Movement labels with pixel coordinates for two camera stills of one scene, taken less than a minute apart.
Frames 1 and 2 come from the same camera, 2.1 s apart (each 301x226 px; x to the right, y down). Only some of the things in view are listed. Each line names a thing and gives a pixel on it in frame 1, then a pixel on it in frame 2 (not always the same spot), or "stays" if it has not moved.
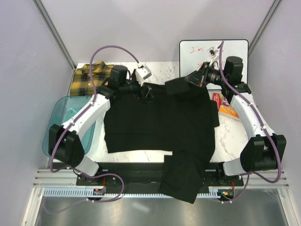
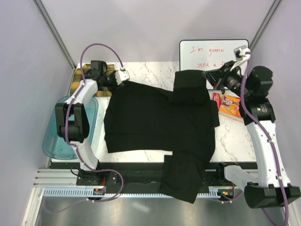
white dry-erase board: [194, 53] stays
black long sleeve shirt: [168, 116] stays
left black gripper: [142, 98] → [116, 86]
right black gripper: [199, 78] → [218, 77]
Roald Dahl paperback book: [223, 105] stays
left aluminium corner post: [48, 20] stays
